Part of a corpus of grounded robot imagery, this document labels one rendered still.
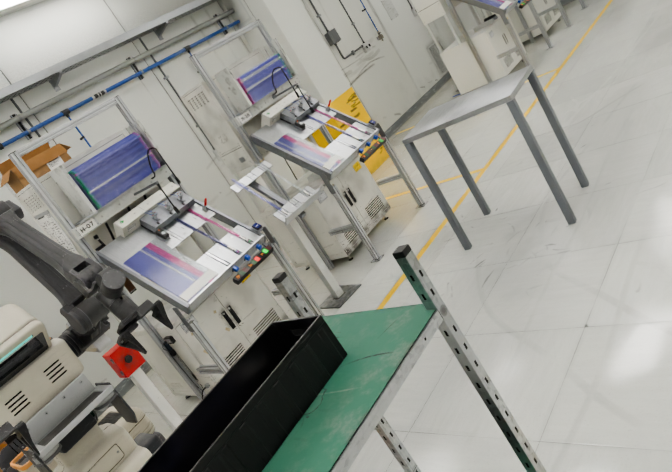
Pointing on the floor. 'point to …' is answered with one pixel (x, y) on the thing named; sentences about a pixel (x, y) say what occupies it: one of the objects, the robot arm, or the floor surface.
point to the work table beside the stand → (473, 105)
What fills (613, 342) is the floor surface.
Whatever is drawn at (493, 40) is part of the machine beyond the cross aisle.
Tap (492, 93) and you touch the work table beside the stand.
